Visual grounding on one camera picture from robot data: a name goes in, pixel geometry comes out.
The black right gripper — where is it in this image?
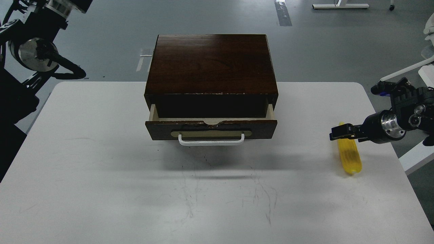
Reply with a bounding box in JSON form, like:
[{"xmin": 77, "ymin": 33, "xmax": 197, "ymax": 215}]
[{"xmin": 330, "ymin": 110, "xmax": 406, "ymax": 144}]

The yellow corn cob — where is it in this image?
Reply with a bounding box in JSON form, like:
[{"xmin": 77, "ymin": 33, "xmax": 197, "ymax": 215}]
[{"xmin": 337, "ymin": 138, "xmax": 362, "ymax": 175}]

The wooden drawer with white handle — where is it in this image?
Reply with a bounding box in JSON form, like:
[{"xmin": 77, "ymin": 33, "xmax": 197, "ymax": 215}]
[{"xmin": 145, "ymin": 104, "xmax": 278, "ymax": 146}]

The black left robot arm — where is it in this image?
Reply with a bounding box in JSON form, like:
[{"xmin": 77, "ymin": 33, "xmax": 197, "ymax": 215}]
[{"xmin": 0, "ymin": 0, "xmax": 92, "ymax": 179}]

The white chair base leg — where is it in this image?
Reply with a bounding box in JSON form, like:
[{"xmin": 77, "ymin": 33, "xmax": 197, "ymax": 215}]
[{"xmin": 379, "ymin": 55, "xmax": 434, "ymax": 82}]

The white desk foot bar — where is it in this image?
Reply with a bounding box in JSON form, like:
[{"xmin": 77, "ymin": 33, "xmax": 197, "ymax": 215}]
[{"xmin": 312, "ymin": 0, "xmax": 370, "ymax": 9}]

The dark wooden cabinet box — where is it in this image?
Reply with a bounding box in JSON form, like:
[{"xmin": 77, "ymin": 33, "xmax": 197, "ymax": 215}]
[{"xmin": 144, "ymin": 34, "xmax": 278, "ymax": 118}]

